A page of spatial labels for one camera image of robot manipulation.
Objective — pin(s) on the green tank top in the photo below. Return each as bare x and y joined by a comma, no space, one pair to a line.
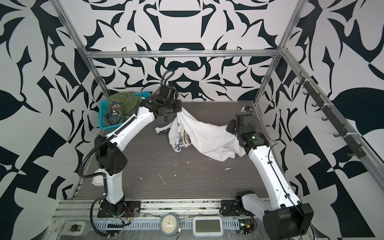
120,107

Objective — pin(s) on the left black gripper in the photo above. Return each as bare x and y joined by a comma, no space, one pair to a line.
179,108

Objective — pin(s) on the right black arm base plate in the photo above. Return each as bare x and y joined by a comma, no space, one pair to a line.
231,208

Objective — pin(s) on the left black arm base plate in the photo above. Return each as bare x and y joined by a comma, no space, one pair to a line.
124,209

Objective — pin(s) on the horizontal aluminium frame bar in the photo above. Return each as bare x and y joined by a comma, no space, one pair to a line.
180,54

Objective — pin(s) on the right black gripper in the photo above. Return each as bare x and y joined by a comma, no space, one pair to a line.
231,129

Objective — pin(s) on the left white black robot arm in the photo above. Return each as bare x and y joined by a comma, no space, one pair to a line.
109,149

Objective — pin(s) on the small white square clock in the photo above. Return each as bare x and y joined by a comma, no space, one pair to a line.
98,181

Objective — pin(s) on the small green circuit board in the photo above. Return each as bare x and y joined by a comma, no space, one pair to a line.
247,226

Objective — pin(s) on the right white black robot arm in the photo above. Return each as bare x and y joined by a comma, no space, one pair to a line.
285,216

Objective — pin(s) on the teal plastic basket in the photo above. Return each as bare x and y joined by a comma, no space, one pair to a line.
103,110

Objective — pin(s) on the black wall hook rail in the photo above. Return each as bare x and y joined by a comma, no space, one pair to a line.
334,116

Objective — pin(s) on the white tank top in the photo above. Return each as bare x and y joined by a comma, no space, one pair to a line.
210,140

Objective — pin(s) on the round analog clock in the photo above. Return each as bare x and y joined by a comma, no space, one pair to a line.
170,224

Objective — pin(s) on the white digital display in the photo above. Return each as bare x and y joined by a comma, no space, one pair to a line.
208,226

